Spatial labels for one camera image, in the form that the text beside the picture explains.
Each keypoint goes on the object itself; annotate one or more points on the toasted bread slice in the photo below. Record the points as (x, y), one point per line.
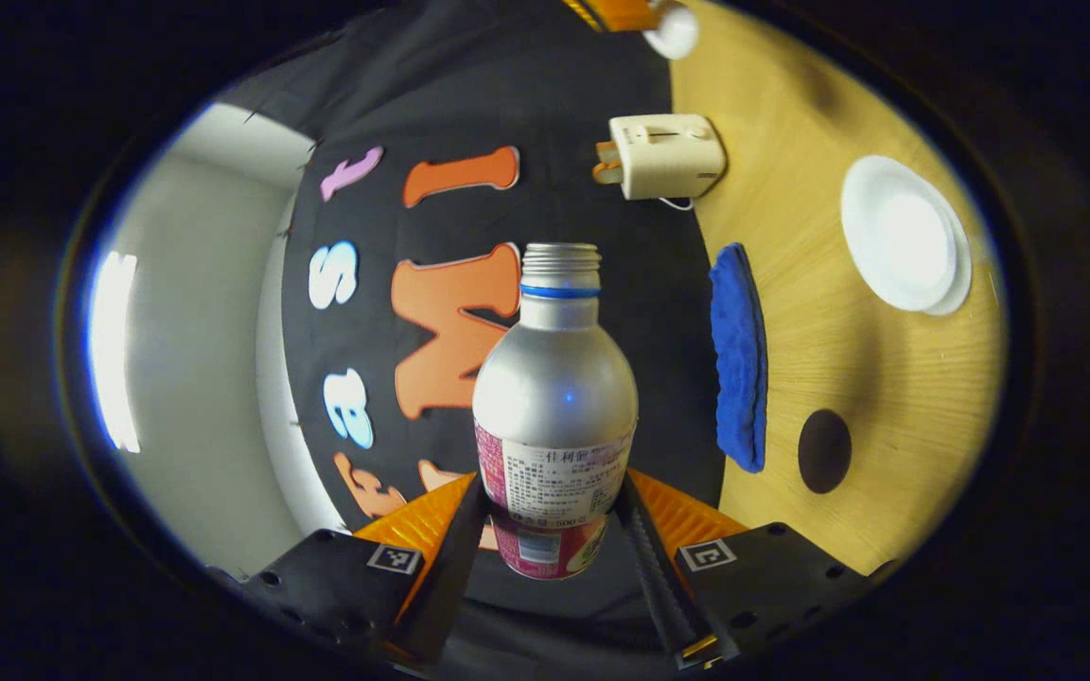
(607, 151)
(606, 174)

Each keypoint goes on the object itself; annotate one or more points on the blue folded cloth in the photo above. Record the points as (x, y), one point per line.
(739, 359)

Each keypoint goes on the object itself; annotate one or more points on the ceiling light strip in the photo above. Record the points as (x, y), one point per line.
(114, 350)

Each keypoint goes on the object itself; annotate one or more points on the white saucer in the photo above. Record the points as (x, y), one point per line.
(963, 274)

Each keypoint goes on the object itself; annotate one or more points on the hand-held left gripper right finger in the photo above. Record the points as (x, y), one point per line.
(659, 577)

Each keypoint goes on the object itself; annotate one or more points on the white teacup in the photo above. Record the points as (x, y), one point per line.
(900, 236)

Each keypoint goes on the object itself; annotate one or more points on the cream white toaster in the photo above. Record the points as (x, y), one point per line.
(668, 153)

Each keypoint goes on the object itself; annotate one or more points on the silver water bottle red label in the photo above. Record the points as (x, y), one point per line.
(554, 388)

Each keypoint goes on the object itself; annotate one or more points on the dark brown round coaster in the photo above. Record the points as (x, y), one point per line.
(824, 451)

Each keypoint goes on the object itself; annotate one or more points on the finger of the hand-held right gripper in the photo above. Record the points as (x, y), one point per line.
(616, 13)

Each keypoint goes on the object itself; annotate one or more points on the black backdrop cloth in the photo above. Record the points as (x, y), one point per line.
(659, 331)

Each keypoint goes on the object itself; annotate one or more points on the white teacup lid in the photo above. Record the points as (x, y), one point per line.
(673, 30)

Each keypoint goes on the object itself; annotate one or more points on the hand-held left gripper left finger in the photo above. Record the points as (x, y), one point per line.
(446, 586)

